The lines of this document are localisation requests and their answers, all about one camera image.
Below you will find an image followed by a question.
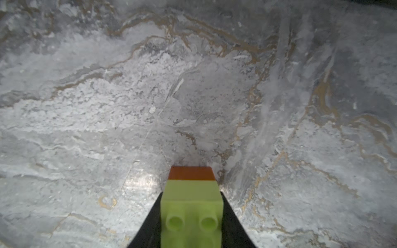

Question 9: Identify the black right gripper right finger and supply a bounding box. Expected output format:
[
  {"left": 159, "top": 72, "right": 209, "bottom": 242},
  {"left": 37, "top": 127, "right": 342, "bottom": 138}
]
[{"left": 220, "top": 192, "right": 256, "bottom": 248}]

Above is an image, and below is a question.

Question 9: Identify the lime green lego brick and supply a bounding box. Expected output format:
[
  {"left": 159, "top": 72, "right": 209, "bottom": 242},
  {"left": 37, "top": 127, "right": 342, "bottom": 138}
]
[{"left": 160, "top": 180, "right": 224, "bottom": 248}]

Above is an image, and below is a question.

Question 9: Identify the orange lego brick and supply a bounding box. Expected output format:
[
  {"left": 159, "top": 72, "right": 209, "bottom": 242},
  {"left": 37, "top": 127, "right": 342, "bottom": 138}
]
[{"left": 167, "top": 166, "right": 216, "bottom": 181}]

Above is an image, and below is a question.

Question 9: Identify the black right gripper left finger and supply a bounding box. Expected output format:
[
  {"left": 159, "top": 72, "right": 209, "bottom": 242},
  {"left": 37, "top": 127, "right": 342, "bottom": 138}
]
[{"left": 127, "top": 193, "right": 163, "bottom": 248}]

